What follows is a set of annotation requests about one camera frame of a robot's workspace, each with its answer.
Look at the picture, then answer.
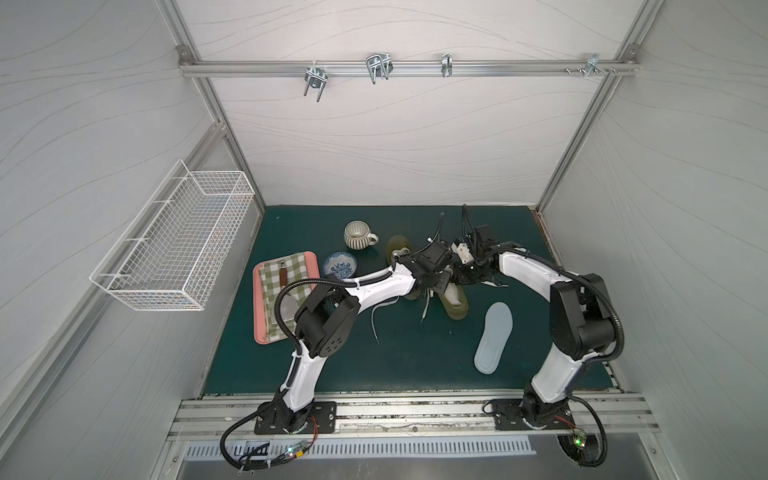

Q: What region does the white slotted cable duct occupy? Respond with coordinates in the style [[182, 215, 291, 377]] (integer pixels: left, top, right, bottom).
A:
[[184, 435, 537, 461]]

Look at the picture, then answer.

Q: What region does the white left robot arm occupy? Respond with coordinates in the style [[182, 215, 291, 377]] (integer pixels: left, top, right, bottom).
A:
[[274, 241, 460, 414]]

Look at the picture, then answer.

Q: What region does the metal u-bolt clamp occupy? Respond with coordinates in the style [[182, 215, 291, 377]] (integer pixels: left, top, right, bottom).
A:
[[365, 53, 393, 84], [303, 65, 328, 102]]

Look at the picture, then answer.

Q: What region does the aluminium top rail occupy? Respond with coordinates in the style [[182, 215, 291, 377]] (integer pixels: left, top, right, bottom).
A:
[[179, 48, 641, 79]]

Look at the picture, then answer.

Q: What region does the metal bracket with screws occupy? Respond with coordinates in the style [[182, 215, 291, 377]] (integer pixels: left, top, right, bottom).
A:
[[564, 54, 618, 78]]

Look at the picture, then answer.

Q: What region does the pink plastic tray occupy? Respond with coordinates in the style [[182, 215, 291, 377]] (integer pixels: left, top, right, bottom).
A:
[[252, 251, 321, 346]]

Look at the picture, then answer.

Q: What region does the striped ceramic mug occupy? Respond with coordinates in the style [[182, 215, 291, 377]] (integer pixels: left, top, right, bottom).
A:
[[343, 220, 379, 251]]

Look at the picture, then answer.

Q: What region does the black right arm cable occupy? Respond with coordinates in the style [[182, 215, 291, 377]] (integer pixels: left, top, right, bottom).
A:
[[460, 203, 626, 364]]

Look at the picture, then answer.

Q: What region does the wooden handled utensil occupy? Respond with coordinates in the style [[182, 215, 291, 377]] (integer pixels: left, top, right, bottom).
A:
[[279, 261, 289, 289]]

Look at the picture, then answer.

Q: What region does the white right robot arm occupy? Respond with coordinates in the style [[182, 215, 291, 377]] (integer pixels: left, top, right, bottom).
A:
[[451, 227, 625, 408]]

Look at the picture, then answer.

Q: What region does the metal U-bolt clamp left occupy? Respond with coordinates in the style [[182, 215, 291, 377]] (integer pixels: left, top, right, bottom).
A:
[[303, 65, 328, 102]]

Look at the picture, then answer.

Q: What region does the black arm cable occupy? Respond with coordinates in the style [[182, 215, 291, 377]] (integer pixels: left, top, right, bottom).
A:
[[218, 212, 448, 472], [460, 203, 626, 364]]

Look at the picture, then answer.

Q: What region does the metal U-bolt clamp middle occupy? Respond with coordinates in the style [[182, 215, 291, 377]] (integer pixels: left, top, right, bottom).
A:
[[365, 53, 393, 84]]

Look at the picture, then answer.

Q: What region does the green canvas shoe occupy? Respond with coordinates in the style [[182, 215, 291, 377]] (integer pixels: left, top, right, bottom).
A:
[[370, 234, 424, 344], [438, 283, 469, 321]]

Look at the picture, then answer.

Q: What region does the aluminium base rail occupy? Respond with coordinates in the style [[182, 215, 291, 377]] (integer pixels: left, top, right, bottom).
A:
[[167, 389, 661, 441]]

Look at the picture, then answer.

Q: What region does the blue floral ceramic bowl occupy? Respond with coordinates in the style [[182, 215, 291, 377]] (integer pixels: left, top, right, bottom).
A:
[[321, 252, 357, 280]]

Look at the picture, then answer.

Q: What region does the white wire basket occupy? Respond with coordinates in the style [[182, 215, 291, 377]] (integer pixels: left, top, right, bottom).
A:
[[90, 160, 255, 312]]

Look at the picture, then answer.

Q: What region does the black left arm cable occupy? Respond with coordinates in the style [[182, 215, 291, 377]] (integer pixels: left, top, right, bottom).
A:
[[218, 212, 448, 472]]

